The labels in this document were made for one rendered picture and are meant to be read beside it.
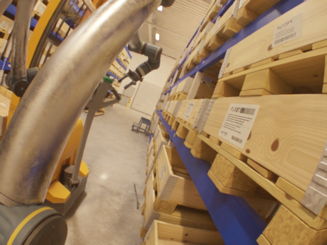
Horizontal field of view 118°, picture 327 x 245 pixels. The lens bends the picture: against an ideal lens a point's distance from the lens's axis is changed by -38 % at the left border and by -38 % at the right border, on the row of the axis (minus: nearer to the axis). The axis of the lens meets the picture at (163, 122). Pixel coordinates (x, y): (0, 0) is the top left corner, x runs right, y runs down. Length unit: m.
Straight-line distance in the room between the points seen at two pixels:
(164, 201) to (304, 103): 1.07
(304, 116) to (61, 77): 0.49
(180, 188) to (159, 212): 0.26
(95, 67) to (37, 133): 0.17
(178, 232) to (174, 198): 0.28
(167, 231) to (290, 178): 1.04
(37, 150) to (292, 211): 0.47
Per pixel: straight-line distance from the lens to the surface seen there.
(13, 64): 1.01
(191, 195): 1.22
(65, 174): 1.72
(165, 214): 1.29
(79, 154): 1.50
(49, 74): 0.32
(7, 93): 2.90
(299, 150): 0.37
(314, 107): 0.38
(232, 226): 0.55
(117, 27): 0.39
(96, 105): 1.37
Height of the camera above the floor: 1.36
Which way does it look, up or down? 5 degrees down
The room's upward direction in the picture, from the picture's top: 22 degrees clockwise
